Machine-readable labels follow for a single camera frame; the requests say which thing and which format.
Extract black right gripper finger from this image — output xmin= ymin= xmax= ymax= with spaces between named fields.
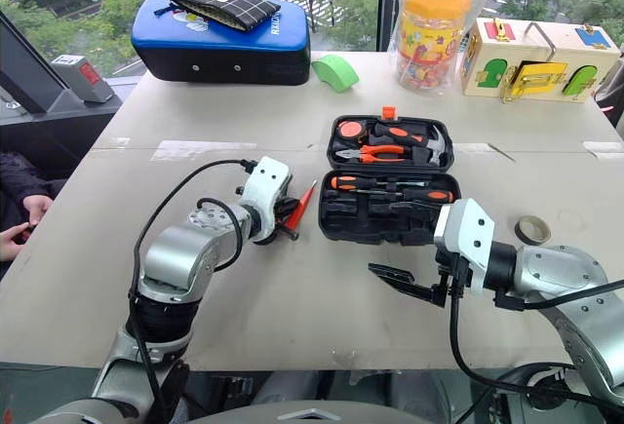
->
xmin=388 ymin=281 xmax=436 ymax=303
xmin=367 ymin=262 xmax=416 ymax=286

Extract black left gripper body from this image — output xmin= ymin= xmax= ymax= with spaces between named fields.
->
xmin=270 ymin=182 xmax=301 ymax=242

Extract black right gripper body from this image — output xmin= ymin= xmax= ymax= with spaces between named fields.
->
xmin=430 ymin=249 xmax=473 ymax=310

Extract red pointed hand tool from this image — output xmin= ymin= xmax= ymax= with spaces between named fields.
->
xmin=283 ymin=178 xmax=319 ymax=232

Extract black plastic tool case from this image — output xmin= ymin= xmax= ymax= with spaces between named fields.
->
xmin=317 ymin=105 xmax=463 ymax=247

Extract grey tape roll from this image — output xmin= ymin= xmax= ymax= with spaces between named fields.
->
xmin=515 ymin=214 xmax=553 ymax=247

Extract blue and black hard case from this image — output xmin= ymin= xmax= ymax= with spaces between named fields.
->
xmin=130 ymin=0 xmax=313 ymax=88

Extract bystander bare hand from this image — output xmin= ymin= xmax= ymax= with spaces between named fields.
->
xmin=21 ymin=194 xmax=54 ymax=227
xmin=0 ymin=224 xmax=32 ymax=263

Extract orange black screwdriver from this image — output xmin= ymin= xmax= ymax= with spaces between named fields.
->
xmin=330 ymin=174 xmax=432 ymax=193
xmin=350 ymin=187 xmax=456 ymax=205

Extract orange black tape measure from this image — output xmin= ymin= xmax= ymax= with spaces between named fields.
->
xmin=336 ymin=120 xmax=369 ymax=145

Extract grey rounded robot torso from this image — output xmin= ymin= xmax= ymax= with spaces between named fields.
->
xmin=186 ymin=399 xmax=436 ymax=424

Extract black white grid pouch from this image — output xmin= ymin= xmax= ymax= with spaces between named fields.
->
xmin=166 ymin=0 xmax=283 ymax=34

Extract toy jar with orange lid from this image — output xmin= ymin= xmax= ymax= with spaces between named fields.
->
xmin=396 ymin=0 xmax=474 ymax=94

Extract grey device with red label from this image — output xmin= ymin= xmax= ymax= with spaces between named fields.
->
xmin=50 ymin=54 xmax=115 ymax=104

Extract wooden latch lock box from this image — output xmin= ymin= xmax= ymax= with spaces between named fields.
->
xmin=458 ymin=17 xmax=622 ymax=105

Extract black bag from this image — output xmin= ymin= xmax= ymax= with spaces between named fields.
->
xmin=593 ymin=56 xmax=624 ymax=126

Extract bystander dark clothing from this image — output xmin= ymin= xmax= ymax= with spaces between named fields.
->
xmin=0 ymin=150 xmax=68 ymax=213

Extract black slanted stand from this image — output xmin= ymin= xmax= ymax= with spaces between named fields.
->
xmin=0 ymin=9 xmax=124 ymax=129

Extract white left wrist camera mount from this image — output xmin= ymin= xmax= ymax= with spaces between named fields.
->
xmin=241 ymin=155 xmax=294 ymax=246

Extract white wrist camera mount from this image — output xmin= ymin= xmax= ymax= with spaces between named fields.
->
xmin=241 ymin=155 xmax=294 ymax=246
xmin=433 ymin=197 xmax=495 ymax=297

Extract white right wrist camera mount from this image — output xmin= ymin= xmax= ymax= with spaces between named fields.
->
xmin=433 ymin=197 xmax=495 ymax=297

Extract orange handled pliers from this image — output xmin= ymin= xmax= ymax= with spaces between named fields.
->
xmin=334 ymin=143 xmax=412 ymax=166

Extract hammer with black orange handle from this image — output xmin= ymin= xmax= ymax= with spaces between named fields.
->
xmin=369 ymin=120 xmax=451 ymax=168

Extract dark window frame post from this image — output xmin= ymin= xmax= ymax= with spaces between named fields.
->
xmin=376 ymin=0 xmax=413 ymax=54

